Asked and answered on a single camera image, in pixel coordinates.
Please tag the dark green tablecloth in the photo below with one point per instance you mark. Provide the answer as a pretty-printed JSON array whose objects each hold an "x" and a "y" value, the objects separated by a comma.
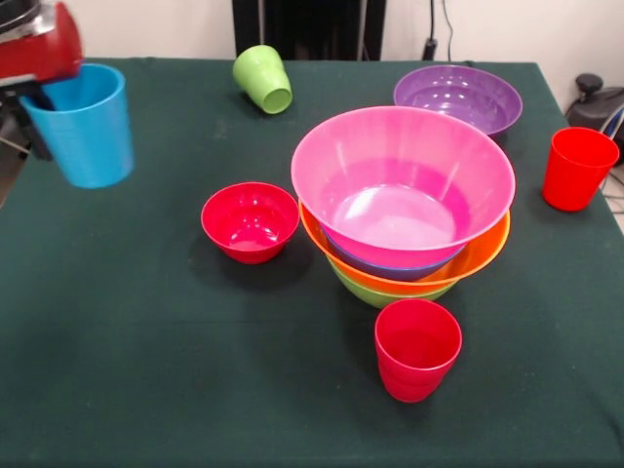
[{"x": 146, "y": 390}]

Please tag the crimson pink cup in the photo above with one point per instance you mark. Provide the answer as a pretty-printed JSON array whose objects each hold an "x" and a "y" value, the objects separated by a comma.
[{"x": 414, "y": 370}]

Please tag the purple bowl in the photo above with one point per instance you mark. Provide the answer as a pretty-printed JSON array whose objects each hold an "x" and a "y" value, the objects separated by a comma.
[{"x": 458, "y": 88}]

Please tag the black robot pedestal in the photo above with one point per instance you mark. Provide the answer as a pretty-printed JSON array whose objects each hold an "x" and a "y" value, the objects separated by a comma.
[{"x": 317, "y": 29}]

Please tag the blue bowl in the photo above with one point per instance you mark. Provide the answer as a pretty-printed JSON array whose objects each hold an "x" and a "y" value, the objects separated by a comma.
[{"x": 390, "y": 270}]

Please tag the small crimson pink bowl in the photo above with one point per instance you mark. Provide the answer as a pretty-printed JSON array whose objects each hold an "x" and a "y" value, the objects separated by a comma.
[{"x": 251, "y": 209}]

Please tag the blue cup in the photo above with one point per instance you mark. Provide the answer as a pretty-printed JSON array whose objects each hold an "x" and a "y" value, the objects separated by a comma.
[{"x": 92, "y": 141}]

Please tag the large orange bowl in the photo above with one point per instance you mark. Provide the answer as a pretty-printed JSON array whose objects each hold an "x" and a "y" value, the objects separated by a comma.
[{"x": 482, "y": 258}]

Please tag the green cup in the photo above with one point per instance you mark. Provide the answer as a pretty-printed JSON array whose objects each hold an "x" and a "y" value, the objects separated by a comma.
[{"x": 258, "y": 68}]

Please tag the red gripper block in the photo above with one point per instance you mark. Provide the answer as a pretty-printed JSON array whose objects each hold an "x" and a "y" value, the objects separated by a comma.
[{"x": 44, "y": 53}]

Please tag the large magenta bowl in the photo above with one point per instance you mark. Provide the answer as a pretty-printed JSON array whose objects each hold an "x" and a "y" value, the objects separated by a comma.
[{"x": 404, "y": 151}]

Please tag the green bowl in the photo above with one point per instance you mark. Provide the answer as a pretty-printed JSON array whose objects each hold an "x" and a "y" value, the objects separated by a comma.
[{"x": 380, "y": 297}]

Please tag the red cup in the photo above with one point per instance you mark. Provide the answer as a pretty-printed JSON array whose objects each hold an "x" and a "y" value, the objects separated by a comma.
[{"x": 575, "y": 175}]

